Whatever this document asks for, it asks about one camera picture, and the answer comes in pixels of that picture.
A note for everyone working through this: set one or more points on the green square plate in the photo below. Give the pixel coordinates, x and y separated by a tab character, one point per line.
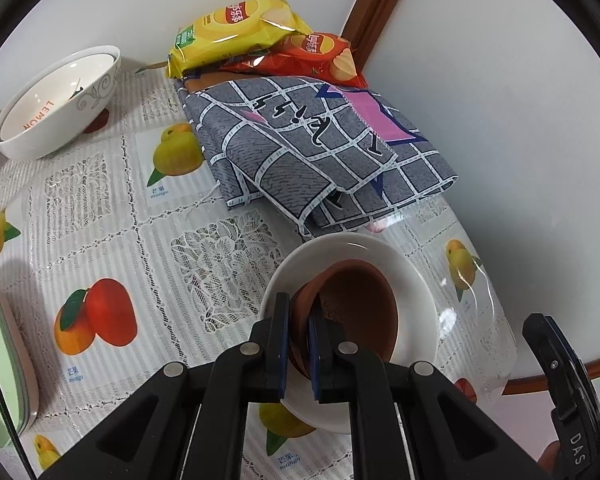
0	350

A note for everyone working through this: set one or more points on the yellow chip bag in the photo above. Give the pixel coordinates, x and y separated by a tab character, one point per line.
235	25

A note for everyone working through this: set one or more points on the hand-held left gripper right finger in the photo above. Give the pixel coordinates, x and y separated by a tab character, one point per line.
316	355

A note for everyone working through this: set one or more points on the person's right hand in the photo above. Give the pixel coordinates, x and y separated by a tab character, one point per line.
547	455

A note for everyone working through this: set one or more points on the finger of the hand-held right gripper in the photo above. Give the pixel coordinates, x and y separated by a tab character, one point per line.
555	360

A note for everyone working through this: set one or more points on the grey checked folded cloth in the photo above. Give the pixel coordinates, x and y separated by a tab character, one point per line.
305	155

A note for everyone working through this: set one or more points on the plain white bowl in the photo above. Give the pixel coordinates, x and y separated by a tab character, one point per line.
410	280

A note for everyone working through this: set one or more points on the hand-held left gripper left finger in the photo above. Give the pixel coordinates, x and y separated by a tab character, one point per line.
281	345

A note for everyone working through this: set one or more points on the orange chip bag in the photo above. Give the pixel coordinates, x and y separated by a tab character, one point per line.
310	55

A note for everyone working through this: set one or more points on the white bowl orange print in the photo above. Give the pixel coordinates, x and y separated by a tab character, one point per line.
35	105

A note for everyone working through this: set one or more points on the fruit print tablecloth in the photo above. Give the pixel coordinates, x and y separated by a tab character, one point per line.
180	260

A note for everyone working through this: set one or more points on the large white lemon bowl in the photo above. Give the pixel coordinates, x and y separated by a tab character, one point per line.
55	132

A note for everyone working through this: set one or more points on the brown wooden door frame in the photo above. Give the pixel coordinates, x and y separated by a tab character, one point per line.
375	5

